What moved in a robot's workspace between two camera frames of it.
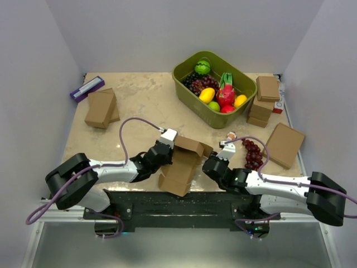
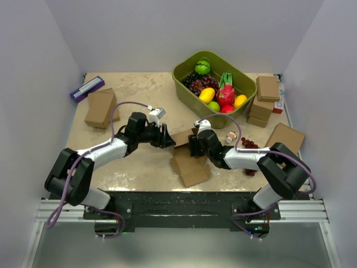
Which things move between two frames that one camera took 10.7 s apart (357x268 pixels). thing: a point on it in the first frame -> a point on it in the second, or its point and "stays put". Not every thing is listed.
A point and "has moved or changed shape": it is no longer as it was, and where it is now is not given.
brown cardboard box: (176, 177) has moved or changed shape
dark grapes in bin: (194, 82) stays put
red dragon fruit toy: (226, 94) stays put
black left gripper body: (168, 159) -> (152, 135)
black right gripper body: (213, 156) -> (204, 152)
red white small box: (279, 106) stays put
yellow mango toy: (207, 95) stays put
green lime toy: (215, 106) stays put
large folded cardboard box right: (284, 146) stays put
